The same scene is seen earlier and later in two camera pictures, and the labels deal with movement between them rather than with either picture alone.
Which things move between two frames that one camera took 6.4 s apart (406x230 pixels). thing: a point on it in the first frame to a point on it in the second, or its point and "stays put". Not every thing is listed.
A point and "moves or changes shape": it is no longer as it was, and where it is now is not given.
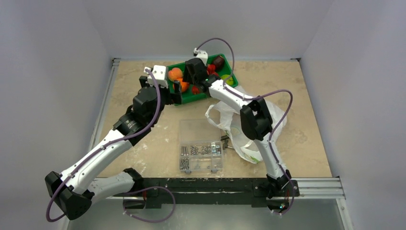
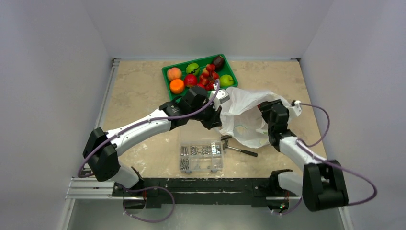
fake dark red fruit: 219,63 stays put
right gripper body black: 193,71 to 266,107
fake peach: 174,74 stays put
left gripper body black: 166,97 to 207,116
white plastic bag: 228,118 moves or changes shape
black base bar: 181,190 stays put
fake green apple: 230,81 stays put
